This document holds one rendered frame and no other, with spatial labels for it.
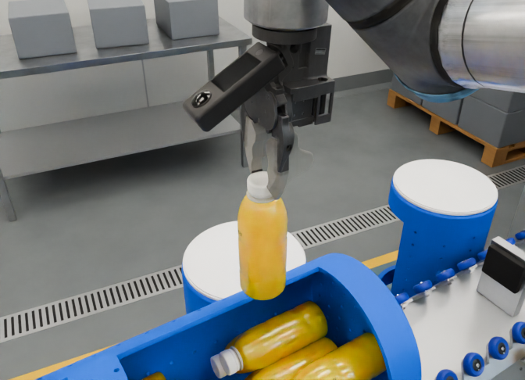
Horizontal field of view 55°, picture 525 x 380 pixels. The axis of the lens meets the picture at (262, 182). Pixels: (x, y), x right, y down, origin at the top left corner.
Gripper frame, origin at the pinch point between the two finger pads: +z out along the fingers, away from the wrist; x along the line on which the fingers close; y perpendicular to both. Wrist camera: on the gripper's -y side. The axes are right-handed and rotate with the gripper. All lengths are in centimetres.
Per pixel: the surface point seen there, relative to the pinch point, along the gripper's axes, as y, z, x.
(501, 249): 61, 35, -1
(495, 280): 60, 42, -2
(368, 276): 17.5, 20.2, -4.6
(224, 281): 6.5, 40.8, 24.6
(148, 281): 21, 146, 142
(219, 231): 13, 41, 40
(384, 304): 16.7, 21.5, -9.6
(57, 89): 20, 107, 316
